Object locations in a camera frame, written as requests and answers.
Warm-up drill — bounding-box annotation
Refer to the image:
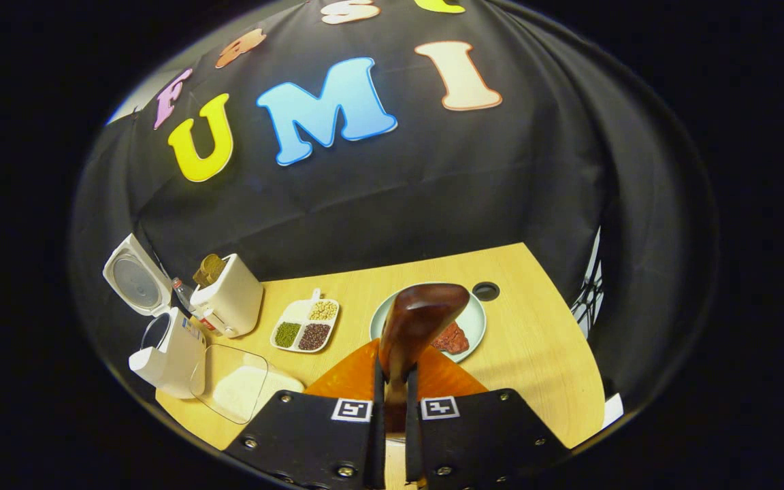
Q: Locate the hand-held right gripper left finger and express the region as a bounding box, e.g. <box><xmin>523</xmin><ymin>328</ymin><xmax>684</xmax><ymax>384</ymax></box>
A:
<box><xmin>223</xmin><ymin>338</ymin><xmax>387</xmax><ymax>490</ymax></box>

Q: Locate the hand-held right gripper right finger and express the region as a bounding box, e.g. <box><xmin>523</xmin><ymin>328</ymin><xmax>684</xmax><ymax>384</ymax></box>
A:
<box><xmin>406</xmin><ymin>344</ymin><xmax>573</xmax><ymax>490</ymax></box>

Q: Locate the clear rice container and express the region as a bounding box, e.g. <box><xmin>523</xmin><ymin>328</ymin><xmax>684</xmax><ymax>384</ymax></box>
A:
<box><xmin>189</xmin><ymin>344</ymin><xmax>306</xmax><ymax>425</ymax></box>

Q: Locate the brown wooden spoon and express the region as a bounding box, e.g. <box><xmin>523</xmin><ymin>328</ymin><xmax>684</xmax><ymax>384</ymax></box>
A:
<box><xmin>377</xmin><ymin>283</ymin><xmax>472</xmax><ymax>440</ymax></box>

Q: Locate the white rice cooker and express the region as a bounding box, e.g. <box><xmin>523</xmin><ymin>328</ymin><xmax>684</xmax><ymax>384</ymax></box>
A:
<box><xmin>102</xmin><ymin>233</ymin><xmax>208</xmax><ymax>400</ymax></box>

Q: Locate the red meat slice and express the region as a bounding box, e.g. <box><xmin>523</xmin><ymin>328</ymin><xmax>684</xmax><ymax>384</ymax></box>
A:
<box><xmin>431</xmin><ymin>320</ymin><xmax>470</xmax><ymax>355</ymax></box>

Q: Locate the white divided bean dish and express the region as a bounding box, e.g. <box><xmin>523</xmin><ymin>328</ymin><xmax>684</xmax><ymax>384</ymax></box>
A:
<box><xmin>269</xmin><ymin>288</ymin><xmax>341</xmax><ymax>354</ymax></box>

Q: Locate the pale green plate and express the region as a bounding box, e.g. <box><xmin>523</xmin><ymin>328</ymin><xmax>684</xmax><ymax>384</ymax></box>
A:
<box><xmin>370</xmin><ymin>282</ymin><xmax>487</xmax><ymax>363</ymax></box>

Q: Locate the white toaster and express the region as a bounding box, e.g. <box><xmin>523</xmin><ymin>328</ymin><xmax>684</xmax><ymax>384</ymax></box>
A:
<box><xmin>189</xmin><ymin>253</ymin><xmax>265</xmax><ymax>339</ymax></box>

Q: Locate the small red label bottle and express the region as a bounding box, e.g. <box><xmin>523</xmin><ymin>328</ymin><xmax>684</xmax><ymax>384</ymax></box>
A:
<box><xmin>171</xmin><ymin>276</ymin><xmax>224</xmax><ymax>336</ymax></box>

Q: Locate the black backdrop cloth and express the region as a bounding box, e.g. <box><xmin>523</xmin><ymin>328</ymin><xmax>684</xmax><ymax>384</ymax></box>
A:
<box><xmin>72</xmin><ymin>0</ymin><xmax>716</xmax><ymax>436</ymax></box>

